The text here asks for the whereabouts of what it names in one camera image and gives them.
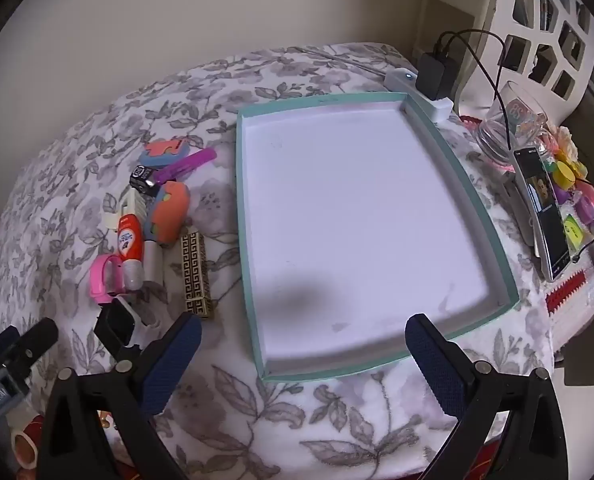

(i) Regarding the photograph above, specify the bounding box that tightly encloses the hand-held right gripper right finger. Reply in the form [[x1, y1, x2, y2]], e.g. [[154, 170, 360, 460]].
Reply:
[[404, 312, 570, 480]]

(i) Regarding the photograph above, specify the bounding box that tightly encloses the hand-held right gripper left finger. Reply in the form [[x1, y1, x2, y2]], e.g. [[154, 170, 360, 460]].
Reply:
[[42, 312, 203, 480]]

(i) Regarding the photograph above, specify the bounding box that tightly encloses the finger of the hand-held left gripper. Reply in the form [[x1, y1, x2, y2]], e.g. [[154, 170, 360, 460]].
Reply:
[[13, 317, 60, 376]]

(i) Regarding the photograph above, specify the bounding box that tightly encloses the white smartwatch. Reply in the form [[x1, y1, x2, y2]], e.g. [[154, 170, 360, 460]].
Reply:
[[94, 296, 160, 353]]

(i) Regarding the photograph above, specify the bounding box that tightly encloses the gold patterned harmonica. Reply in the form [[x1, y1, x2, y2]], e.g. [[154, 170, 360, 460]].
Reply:
[[179, 232, 214, 320]]

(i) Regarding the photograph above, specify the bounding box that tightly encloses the pink kids watch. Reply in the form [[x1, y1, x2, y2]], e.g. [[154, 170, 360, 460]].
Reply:
[[90, 254, 128, 305]]

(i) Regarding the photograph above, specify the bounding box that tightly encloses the orange toothpaste tube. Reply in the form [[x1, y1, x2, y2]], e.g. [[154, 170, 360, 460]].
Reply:
[[117, 213, 144, 291]]

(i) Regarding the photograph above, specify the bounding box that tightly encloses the large orange blue toy case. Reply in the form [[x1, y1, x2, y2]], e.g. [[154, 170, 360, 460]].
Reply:
[[144, 180, 190, 246]]

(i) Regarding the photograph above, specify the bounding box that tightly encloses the cream hair claw clip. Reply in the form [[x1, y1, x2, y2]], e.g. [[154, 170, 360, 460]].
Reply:
[[103, 190, 150, 231]]

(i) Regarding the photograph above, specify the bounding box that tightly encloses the teal white cardboard tray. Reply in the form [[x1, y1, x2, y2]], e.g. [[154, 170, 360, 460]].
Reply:
[[234, 91, 520, 382]]

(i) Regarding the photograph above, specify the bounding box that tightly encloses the black toy car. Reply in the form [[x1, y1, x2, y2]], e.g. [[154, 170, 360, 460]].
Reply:
[[130, 164, 165, 196]]

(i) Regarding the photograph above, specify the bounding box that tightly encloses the purple plastic stick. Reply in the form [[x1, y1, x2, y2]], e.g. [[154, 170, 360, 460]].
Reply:
[[154, 147, 218, 183]]

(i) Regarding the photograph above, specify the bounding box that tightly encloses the small orange blue puzzle toy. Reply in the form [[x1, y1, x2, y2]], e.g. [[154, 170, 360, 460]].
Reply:
[[140, 139, 190, 168]]

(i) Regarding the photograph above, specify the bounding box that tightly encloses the beige tape roll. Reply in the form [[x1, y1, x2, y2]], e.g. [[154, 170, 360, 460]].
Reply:
[[12, 432, 40, 468]]

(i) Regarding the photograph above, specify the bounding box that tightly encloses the red white crochet mat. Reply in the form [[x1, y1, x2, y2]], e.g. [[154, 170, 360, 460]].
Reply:
[[457, 112, 594, 331]]

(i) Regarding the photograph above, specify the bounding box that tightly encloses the grey phone stand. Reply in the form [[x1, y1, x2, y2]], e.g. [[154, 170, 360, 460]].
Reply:
[[502, 170, 545, 256]]

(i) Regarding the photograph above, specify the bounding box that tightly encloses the black smartphone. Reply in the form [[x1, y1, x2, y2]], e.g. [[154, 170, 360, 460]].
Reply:
[[513, 146, 572, 282]]

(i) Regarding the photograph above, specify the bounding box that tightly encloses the yellow sticky note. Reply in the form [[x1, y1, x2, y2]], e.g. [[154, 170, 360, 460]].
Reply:
[[563, 215, 585, 251]]

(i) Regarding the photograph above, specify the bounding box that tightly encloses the grey floral blanket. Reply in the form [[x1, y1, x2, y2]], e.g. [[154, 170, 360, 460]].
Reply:
[[0, 42, 558, 480]]

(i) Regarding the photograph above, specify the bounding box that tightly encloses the pile of colourful small toys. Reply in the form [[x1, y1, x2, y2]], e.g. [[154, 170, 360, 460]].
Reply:
[[542, 125, 594, 231]]

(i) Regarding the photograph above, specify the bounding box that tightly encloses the clear glass jar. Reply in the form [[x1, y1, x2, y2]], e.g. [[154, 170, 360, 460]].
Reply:
[[474, 81, 550, 166]]

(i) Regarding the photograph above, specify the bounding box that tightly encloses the white power strip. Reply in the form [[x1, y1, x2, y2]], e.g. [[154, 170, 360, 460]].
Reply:
[[387, 66, 452, 123]]

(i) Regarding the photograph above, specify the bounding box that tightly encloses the black power adapter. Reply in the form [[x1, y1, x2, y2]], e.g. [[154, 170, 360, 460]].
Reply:
[[417, 52, 455, 101]]

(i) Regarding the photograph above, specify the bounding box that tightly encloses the white lattice basket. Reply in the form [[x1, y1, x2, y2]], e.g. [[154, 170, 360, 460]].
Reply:
[[477, 0, 594, 106]]

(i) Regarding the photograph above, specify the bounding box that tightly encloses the thin black cable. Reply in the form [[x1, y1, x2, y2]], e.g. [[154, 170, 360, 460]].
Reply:
[[571, 175, 594, 263]]

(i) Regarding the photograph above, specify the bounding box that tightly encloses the black charger cable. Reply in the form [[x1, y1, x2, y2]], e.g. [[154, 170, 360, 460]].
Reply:
[[434, 29, 515, 153]]

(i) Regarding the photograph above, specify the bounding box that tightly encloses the white power strip cable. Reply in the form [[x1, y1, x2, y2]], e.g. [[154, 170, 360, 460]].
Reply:
[[327, 50, 393, 78]]

